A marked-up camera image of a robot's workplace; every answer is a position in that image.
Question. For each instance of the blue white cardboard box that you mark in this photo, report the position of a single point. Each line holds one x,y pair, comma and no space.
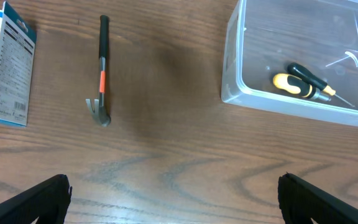
17,50

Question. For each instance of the thin black yellow screwdriver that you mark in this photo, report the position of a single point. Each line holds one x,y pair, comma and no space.
301,72

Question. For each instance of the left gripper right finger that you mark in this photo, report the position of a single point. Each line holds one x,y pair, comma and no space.
302,202

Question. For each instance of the clear plastic container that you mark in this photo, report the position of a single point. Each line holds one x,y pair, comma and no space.
264,36

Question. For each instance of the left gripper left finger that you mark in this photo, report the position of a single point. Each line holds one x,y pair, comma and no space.
46,202

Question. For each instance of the yellow black stubby screwdriver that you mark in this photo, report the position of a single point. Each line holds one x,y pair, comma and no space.
297,86

